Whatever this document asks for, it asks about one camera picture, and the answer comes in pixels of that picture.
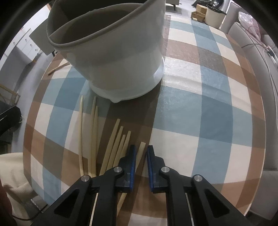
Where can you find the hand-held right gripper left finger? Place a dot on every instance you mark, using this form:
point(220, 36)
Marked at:
point(132, 167)

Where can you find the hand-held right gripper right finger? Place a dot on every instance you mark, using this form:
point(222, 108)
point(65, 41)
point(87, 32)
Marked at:
point(149, 167)

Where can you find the pale bamboo chopstick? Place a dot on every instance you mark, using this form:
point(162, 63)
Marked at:
point(141, 152)
point(57, 68)

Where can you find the row of bamboo chopsticks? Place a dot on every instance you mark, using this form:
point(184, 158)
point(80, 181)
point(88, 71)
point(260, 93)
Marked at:
point(94, 141)

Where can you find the white grey-lined cutlery holder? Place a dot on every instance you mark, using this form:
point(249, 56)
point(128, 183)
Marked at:
point(121, 54)

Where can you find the checkered blue brown tablecloth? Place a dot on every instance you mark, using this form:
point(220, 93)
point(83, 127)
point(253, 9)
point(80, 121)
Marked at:
point(195, 108)

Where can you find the cream knit garment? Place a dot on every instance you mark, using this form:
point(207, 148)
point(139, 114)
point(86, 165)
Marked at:
point(13, 173)

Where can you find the black flat object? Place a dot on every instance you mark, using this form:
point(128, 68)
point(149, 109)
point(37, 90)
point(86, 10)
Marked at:
point(9, 119)

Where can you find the grey sofa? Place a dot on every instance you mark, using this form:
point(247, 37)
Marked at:
point(249, 56)

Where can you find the small white carton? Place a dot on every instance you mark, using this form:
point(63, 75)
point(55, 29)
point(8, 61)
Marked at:
point(41, 37)

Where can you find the open cardboard box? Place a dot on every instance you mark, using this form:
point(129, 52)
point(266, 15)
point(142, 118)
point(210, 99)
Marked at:
point(198, 15)
point(202, 8)

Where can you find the white knobbed cabinet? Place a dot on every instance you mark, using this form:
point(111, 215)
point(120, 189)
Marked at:
point(26, 45)

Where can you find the beige trash bin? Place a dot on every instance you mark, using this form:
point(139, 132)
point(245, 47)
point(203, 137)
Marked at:
point(214, 17)

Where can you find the white red plastic bag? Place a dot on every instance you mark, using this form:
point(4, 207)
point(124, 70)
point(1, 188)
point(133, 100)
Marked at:
point(247, 21)

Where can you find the light wooden frame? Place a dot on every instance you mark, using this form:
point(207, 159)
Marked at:
point(13, 93)

